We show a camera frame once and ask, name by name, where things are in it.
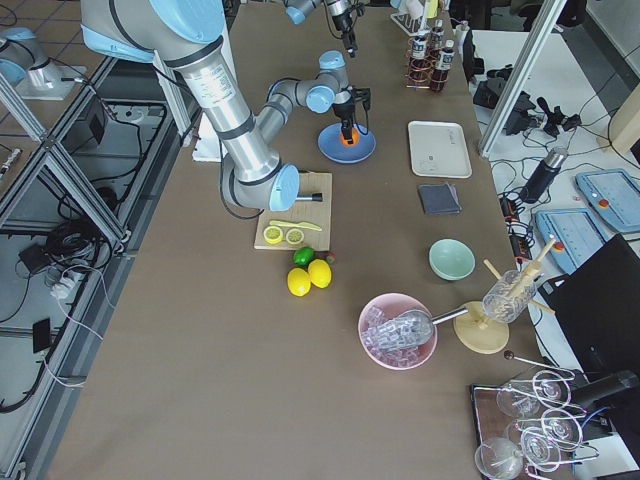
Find beige plastic tray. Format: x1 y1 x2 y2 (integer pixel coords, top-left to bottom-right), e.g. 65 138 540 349
407 120 472 179

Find grey folded cloth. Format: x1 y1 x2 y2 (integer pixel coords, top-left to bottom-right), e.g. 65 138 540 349
418 183 462 215

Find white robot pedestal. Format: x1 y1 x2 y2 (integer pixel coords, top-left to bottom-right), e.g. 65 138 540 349
192 114 226 162

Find dark drink bottle middle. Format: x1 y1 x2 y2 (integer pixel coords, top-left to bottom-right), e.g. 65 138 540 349
429 40 455 92

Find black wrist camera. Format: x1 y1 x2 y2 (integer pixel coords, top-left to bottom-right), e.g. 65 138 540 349
350 87 371 112

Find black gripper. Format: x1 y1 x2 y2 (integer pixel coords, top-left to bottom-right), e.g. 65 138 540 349
333 13 357 58
332 99 355 145

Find wine glass rack tray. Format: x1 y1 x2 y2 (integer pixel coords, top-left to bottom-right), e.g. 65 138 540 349
470 367 600 479

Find black handled knife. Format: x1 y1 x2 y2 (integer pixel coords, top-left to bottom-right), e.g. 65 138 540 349
296 192 324 203

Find black spare gripper parts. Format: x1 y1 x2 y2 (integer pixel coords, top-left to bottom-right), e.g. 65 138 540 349
536 97 582 138

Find pink plastic cup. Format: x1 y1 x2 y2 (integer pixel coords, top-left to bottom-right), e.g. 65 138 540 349
405 0 425 19

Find copper wire bottle holder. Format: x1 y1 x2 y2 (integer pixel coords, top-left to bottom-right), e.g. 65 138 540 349
405 29 455 92

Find orange fruit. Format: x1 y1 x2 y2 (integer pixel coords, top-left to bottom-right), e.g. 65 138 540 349
339 128 360 148

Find dark drink bottle back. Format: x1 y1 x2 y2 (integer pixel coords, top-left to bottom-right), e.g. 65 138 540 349
430 19 444 55

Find aluminium frame post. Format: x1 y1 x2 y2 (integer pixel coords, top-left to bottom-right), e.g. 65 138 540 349
478 0 566 160

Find green lime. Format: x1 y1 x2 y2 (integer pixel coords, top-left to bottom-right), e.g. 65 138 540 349
293 246 315 267

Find blue plastic plate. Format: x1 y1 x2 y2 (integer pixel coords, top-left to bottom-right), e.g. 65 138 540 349
318 123 377 164

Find yellow lemon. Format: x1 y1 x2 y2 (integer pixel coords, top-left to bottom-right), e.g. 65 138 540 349
307 259 333 288
286 267 311 297

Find dark drink bottle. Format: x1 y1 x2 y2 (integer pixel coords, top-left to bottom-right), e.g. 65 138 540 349
430 19 444 55
408 29 429 85
429 40 455 92

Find white wire cup rack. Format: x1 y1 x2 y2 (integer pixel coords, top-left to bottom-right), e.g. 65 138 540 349
390 0 439 36

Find black thermos bottle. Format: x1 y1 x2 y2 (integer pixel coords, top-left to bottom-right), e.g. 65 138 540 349
519 147 569 204

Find dark drink bottle front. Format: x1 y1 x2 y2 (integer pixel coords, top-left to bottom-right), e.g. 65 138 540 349
408 29 429 85

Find wooden cutting board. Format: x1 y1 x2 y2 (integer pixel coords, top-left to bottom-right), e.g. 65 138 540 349
253 172 333 252

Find pink bowl with ice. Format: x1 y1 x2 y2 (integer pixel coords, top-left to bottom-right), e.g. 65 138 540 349
358 293 438 370

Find sliced lemon pieces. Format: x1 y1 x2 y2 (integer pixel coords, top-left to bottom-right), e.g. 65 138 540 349
262 220 323 246

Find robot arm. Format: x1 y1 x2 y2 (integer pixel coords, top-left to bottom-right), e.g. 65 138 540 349
283 0 364 58
81 1 356 211

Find green ceramic bowl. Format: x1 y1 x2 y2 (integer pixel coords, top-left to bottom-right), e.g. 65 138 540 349
428 239 476 281

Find black equipment case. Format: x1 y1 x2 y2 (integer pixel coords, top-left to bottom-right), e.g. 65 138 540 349
462 30 538 135

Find wooden cup tree stand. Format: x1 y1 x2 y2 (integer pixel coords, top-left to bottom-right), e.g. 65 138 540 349
453 237 556 354

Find blue teach pendant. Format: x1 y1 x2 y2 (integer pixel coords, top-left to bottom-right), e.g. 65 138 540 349
534 208 610 274
575 169 639 233

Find clear glass on stand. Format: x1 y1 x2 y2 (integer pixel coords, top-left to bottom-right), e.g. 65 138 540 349
482 270 536 324

